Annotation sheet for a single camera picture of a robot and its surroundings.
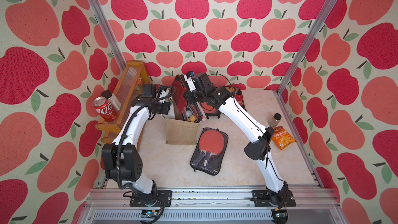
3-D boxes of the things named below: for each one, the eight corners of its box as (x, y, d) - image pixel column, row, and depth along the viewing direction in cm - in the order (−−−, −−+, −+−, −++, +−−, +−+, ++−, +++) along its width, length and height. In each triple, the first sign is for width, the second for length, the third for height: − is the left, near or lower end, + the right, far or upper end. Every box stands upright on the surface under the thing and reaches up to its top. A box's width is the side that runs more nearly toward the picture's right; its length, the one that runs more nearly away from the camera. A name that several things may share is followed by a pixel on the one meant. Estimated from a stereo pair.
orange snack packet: (279, 151, 92) (283, 147, 88) (265, 134, 99) (267, 130, 96) (292, 143, 95) (296, 140, 91) (277, 128, 102) (280, 124, 99)
